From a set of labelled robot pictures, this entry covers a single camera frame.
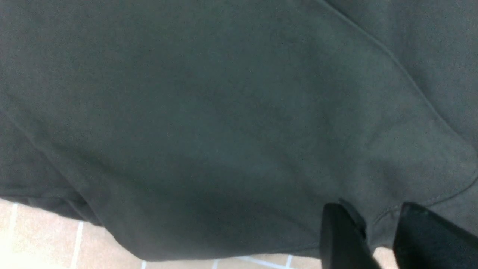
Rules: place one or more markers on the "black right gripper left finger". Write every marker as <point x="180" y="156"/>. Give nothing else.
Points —
<point x="343" y="243"/>

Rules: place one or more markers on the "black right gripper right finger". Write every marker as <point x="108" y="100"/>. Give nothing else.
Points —
<point x="425" y="240"/>

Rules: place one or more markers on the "dark gray long-sleeve shirt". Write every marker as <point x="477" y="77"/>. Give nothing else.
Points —
<point x="199" y="129"/>

